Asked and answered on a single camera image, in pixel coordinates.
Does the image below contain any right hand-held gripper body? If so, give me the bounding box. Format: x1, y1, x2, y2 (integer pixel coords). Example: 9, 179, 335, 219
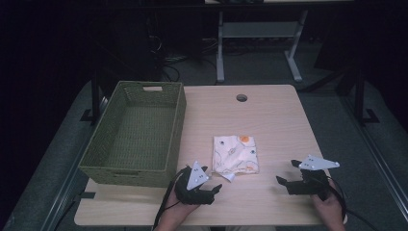
286, 154, 341, 202

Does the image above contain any black metal stand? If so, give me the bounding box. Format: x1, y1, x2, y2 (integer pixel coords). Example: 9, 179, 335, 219
350, 66, 381, 127
79, 68, 109, 125

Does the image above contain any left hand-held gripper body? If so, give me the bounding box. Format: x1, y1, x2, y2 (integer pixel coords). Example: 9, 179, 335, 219
173, 161, 216, 206

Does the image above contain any person's right hand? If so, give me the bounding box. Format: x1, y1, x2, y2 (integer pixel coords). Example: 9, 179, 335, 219
312, 180, 347, 231

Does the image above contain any white printed cloth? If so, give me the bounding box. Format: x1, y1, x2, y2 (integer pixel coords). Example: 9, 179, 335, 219
212, 135, 260, 183

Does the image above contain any white metal desk frame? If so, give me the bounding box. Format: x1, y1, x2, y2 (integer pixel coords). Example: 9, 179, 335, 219
215, 9, 310, 84

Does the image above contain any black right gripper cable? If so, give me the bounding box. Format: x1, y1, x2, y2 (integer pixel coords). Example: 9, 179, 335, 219
320, 178, 381, 231

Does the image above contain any bundle of floor cables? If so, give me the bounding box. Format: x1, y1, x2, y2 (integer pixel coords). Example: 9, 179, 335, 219
145, 18, 222, 83

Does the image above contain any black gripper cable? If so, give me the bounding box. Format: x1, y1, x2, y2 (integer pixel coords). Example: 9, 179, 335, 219
320, 178, 381, 231
152, 168, 185, 231

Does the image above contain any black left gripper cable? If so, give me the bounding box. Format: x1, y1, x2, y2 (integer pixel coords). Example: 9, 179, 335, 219
152, 168, 185, 231

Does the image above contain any green woven basket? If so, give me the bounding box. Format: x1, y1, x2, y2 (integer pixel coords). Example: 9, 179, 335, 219
78, 80, 188, 189

